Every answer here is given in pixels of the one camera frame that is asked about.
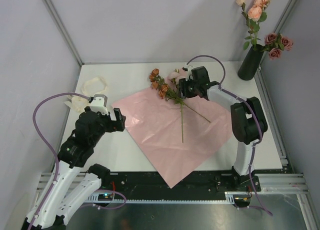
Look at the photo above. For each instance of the rust orange rose stem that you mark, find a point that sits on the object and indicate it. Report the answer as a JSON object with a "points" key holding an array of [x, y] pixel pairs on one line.
{"points": [[162, 86]]}

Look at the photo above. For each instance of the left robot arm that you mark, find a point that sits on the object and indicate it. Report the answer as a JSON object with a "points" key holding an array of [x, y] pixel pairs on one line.
{"points": [[56, 205]]}

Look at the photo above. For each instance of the mauve rose stem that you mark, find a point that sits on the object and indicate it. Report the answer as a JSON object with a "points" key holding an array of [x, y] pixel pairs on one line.
{"points": [[275, 44]]}

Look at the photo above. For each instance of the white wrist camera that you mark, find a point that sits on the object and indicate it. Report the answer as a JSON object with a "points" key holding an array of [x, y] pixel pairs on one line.
{"points": [[99, 104], [187, 68]]}

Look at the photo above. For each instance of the light pink carnation stem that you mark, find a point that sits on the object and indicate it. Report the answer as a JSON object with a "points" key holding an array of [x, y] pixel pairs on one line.
{"points": [[174, 80]]}

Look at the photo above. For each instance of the pink wrapping paper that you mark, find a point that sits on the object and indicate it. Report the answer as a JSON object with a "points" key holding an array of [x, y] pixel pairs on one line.
{"points": [[155, 126]]}

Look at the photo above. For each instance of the black cylindrical vase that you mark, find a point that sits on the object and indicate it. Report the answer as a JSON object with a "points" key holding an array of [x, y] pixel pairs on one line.
{"points": [[251, 63]]}

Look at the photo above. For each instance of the white slotted cable duct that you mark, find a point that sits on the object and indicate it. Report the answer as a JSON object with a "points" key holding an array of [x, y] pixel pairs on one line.
{"points": [[226, 198]]}

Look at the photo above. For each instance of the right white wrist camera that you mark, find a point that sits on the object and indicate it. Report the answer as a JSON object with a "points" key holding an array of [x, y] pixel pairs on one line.
{"points": [[187, 68]]}

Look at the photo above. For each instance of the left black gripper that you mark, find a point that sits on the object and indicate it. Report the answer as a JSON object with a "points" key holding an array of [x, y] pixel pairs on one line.
{"points": [[115, 125]]}

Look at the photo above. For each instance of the peach rose stem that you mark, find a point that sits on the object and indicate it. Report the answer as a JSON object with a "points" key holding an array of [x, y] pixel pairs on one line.
{"points": [[253, 17]]}

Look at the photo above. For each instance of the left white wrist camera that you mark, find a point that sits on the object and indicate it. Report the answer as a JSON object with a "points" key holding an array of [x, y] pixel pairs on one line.
{"points": [[99, 104]]}

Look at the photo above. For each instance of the cream printed ribbon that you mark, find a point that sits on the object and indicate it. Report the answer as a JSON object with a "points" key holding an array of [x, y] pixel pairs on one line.
{"points": [[97, 85]]}

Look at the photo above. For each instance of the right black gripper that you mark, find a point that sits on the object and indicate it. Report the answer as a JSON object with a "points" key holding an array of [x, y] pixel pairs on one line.
{"points": [[183, 86]]}

